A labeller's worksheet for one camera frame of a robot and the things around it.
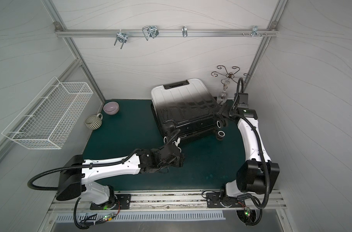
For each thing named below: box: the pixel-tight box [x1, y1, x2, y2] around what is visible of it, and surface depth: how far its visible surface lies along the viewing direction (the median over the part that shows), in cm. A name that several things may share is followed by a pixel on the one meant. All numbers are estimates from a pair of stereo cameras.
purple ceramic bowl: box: [102, 101, 120, 116], surface depth 113 cm
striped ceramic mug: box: [84, 113, 103, 131], surface depth 103 cm
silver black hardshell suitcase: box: [150, 78, 228, 144], surface depth 91 cm
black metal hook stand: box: [210, 65, 250, 85], surface depth 95 cm
